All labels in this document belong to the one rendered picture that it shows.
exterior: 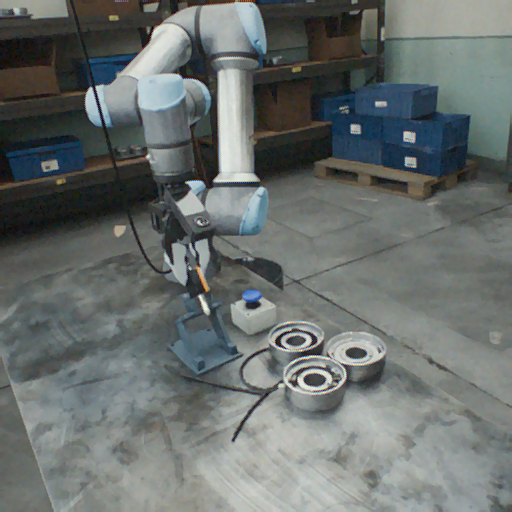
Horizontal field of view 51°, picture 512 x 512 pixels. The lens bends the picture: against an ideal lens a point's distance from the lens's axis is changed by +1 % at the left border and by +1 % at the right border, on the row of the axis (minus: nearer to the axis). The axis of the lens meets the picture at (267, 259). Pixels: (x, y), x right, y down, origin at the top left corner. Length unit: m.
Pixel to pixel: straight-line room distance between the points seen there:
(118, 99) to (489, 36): 4.45
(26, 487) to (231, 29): 1.61
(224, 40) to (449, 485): 1.00
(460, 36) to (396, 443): 4.80
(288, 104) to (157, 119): 4.18
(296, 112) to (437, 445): 4.45
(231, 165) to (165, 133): 0.41
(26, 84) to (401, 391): 3.60
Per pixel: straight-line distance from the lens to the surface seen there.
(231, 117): 1.30
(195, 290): 0.98
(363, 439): 0.87
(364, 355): 1.01
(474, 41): 5.33
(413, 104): 4.62
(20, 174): 4.29
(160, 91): 0.90
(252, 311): 1.11
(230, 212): 1.27
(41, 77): 4.20
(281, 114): 5.03
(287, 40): 5.66
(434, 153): 4.52
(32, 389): 1.10
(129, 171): 4.36
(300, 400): 0.90
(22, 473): 2.21
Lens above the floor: 1.39
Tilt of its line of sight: 24 degrees down
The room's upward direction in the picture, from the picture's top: 5 degrees counter-clockwise
